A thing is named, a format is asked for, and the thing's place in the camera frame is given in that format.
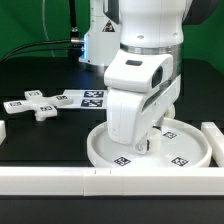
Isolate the white fence bar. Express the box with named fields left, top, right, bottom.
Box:
left=201, top=122, right=224, bottom=168
left=0, top=167, right=224, bottom=196
left=0, top=120, right=6, bottom=145

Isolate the white left fence bar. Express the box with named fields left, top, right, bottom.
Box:
left=0, top=120, right=6, bottom=145

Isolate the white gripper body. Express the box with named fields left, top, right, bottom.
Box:
left=105, top=74, right=182, bottom=146

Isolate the white cross-shaped table base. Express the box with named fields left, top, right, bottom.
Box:
left=3, top=90, right=74, bottom=121

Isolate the black vertical cable connector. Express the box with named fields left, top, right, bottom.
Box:
left=68, top=0, right=79, bottom=37

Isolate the white front fence bar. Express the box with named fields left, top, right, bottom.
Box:
left=0, top=167, right=224, bottom=196

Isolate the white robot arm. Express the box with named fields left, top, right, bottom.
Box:
left=80, top=0, right=221, bottom=154

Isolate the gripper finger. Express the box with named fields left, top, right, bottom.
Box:
left=153, top=114, right=166, bottom=131
left=135, top=133, right=152, bottom=154

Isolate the white right fence bar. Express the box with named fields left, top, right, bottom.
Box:
left=201, top=122, right=224, bottom=168

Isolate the white marker plate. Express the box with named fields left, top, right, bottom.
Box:
left=64, top=90, right=108, bottom=109

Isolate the white round table top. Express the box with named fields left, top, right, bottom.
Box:
left=87, top=118, right=212, bottom=169

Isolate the black cable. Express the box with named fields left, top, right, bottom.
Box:
left=0, top=38, right=85, bottom=63

